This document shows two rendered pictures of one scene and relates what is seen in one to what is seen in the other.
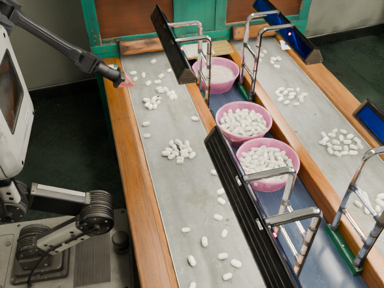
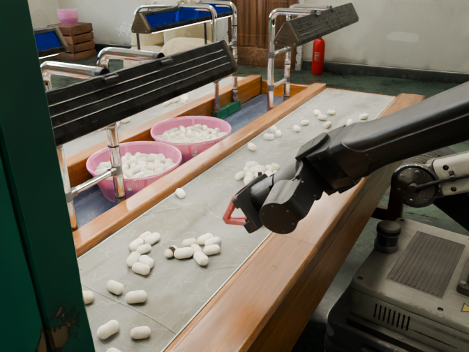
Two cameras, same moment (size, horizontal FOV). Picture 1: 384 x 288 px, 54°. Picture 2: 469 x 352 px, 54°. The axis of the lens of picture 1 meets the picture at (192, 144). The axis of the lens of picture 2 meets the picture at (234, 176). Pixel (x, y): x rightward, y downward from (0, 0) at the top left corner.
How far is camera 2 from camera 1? 2.26 m
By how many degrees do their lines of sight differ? 99
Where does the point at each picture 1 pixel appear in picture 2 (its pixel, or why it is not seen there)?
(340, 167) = (144, 115)
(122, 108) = (271, 258)
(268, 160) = (185, 137)
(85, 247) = (437, 269)
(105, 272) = (419, 239)
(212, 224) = (306, 131)
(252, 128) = (140, 158)
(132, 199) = not seen: hidden behind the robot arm
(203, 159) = (242, 162)
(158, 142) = not seen: hidden behind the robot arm
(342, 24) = not seen: outside the picture
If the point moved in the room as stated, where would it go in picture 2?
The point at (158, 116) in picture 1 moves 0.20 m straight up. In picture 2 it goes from (222, 227) to (220, 144)
